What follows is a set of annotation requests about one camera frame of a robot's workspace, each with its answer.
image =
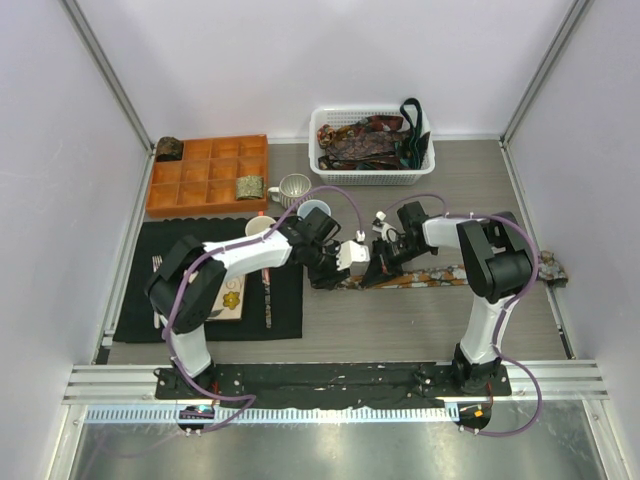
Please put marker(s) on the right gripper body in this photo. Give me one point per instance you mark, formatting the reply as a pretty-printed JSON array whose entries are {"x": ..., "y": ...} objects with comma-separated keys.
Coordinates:
[{"x": 400, "y": 251}]

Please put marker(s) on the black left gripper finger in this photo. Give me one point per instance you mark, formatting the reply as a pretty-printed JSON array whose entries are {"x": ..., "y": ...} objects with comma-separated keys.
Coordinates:
[
  {"x": 340, "y": 282},
  {"x": 324, "y": 279}
]

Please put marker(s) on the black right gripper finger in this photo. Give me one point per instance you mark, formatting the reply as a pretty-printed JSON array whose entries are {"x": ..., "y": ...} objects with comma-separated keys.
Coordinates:
[
  {"x": 375, "y": 273},
  {"x": 391, "y": 270}
]

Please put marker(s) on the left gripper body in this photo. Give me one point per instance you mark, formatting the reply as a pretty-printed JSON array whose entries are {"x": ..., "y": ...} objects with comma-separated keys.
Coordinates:
[{"x": 323, "y": 258}]

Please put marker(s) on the orange grey floral tie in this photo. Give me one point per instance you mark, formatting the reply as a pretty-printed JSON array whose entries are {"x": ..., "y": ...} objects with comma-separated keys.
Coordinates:
[{"x": 550, "y": 272}]

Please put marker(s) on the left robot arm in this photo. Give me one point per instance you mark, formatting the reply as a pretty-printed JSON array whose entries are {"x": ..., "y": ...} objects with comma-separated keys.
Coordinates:
[{"x": 184, "y": 288}]

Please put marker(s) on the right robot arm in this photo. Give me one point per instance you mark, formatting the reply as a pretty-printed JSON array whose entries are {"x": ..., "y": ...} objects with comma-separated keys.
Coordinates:
[{"x": 500, "y": 264}]

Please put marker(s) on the frosted blue footed cup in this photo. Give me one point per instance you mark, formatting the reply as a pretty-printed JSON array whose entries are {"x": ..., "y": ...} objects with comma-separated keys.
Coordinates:
[{"x": 307, "y": 207}]

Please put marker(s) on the black scalloped placemat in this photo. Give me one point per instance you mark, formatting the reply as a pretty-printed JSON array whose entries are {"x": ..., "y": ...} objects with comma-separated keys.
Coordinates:
[{"x": 135, "y": 324}]

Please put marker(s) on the orange ceramic mug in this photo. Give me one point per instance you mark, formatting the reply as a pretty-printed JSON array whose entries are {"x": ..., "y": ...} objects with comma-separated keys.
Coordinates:
[{"x": 258, "y": 224}]

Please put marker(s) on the grey ribbed ceramic mug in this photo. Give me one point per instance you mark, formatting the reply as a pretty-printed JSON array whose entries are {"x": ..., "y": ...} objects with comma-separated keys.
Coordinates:
[{"x": 291, "y": 188}]

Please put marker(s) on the square floral ceramic plate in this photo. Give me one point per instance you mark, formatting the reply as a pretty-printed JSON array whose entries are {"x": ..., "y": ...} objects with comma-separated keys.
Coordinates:
[{"x": 228, "y": 305}]

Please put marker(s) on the green floral rolled tie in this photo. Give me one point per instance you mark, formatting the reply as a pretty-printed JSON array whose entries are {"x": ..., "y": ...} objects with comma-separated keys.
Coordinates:
[{"x": 250, "y": 187}]

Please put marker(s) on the dark green tie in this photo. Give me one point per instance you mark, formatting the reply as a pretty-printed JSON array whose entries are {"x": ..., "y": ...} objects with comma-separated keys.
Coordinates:
[{"x": 414, "y": 147}]

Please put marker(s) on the dark paisley tie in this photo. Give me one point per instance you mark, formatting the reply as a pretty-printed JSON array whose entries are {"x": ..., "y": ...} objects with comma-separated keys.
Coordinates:
[{"x": 361, "y": 149}]

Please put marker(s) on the multicolour patterned tie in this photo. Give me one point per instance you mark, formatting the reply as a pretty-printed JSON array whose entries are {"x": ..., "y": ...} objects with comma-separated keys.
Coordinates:
[{"x": 326, "y": 136}]

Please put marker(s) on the dark red patterned tie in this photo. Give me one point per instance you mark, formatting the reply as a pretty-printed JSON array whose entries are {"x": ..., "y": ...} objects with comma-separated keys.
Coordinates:
[{"x": 385, "y": 123}]

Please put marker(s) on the orange wooden divided tray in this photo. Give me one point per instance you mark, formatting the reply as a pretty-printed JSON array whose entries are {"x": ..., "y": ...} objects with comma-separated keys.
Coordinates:
[{"x": 203, "y": 182}]

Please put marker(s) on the white plastic basket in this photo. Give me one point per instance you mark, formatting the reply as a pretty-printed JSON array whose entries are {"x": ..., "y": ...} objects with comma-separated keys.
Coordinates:
[{"x": 356, "y": 116}]

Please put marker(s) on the silver fork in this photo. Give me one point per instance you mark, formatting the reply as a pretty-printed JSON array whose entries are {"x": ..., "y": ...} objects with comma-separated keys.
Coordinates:
[{"x": 157, "y": 318}]

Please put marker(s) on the dark rolled tie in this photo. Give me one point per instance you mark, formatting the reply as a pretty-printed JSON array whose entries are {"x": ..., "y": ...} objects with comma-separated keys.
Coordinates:
[{"x": 169, "y": 149}]

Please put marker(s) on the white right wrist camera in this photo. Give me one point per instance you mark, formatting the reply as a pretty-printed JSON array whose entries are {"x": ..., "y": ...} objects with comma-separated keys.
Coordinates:
[{"x": 385, "y": 230}]

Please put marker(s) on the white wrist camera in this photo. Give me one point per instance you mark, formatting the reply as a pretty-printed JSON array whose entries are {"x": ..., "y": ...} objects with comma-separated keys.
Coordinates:
[
  {"x": 385, "y": 230},
  {"x": 353, "y": 252}
]

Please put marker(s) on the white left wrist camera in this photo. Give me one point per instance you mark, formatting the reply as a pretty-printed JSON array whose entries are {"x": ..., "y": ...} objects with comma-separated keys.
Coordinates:
[{"x": 353, "y": 252}]

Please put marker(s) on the patterned handle knife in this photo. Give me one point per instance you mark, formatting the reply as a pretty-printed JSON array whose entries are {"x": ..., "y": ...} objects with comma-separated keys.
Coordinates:
[{"x": 267, "y": 297}]

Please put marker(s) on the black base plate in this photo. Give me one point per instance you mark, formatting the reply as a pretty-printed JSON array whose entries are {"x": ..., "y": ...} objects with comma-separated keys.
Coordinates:
[{"x": 340, "y": 386}]

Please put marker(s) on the white slotted cable duct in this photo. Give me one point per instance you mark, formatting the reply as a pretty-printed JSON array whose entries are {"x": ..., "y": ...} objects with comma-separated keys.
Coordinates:
[{"x": 181, "y": 414}]

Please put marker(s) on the aluminium frame rail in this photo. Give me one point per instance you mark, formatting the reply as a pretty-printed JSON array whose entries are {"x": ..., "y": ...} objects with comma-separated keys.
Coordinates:
[{"x": 120, "y": 384}]

